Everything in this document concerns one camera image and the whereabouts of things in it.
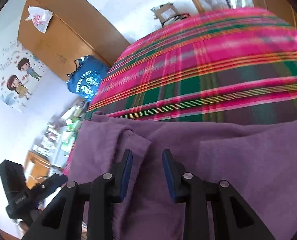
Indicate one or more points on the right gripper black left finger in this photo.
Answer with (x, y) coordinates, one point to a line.
(63, 217)

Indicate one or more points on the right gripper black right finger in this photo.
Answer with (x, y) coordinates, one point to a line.
(212, 210)

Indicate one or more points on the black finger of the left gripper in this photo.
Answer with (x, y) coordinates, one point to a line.
(50, 185)

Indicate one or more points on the purple fleece garment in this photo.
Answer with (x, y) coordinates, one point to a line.
(260, 161)

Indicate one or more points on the blue printed tote bag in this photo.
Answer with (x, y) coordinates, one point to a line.
(86, 79)

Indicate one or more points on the pink plaid tablecloth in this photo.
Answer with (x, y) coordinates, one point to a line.
(233, 65)

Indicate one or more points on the wooden wardrobe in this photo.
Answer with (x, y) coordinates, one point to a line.
(76, 29)

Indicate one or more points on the white paper on wardrobe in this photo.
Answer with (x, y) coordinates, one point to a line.
(40, 18)

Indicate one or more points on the brown cardboard box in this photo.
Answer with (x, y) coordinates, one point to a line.
(165, 13)

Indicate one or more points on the cartoon couple wall sticker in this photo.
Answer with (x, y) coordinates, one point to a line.
(18, 82)

